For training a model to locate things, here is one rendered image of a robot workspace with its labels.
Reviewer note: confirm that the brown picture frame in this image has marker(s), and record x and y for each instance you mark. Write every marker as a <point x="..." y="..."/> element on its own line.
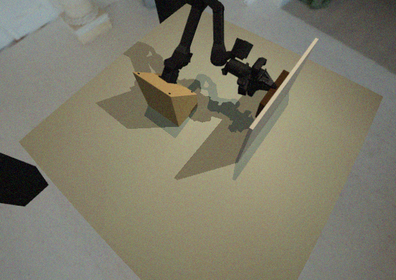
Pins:
<point x="272" y="91"/>

